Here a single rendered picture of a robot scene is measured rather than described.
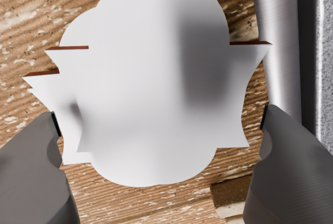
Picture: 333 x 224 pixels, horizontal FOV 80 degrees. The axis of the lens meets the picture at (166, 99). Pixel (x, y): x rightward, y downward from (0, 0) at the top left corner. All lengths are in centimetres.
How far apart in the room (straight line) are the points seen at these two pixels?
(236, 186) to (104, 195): 13
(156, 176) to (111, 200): 9
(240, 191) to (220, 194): 2
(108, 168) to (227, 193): 11
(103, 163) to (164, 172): 5
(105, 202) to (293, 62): 22
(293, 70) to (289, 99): 3
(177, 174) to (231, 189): 7
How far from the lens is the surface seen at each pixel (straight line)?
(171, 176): 16
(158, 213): 26
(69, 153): 17
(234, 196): 21
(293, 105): 21
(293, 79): 20
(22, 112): 19
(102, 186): 23
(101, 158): 17
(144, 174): 16
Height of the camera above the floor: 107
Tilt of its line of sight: 62 degrees down
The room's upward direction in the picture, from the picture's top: 177 degrees clockwise
